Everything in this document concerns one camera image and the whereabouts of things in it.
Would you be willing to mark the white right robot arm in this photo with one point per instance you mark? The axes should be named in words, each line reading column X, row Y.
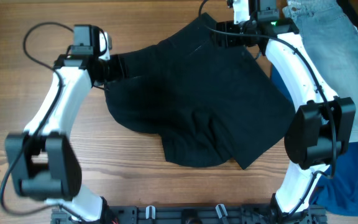
column 321, row 128

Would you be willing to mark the light blue denim shorts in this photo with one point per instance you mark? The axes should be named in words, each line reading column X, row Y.
column 331, row 41

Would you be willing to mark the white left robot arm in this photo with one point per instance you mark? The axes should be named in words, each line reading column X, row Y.
column 42, row 163

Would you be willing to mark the blue t-shirt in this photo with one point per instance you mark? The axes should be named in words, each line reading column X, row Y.
column 340, row 195

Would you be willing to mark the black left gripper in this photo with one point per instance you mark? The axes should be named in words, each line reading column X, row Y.
column 120, row 65

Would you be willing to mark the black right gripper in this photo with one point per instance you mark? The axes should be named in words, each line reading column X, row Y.
column 225, row 34

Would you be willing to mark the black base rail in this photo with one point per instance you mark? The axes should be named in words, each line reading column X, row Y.
column 248, row 213

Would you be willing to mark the black shorts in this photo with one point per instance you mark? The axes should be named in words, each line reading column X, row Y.
column 209, row 104

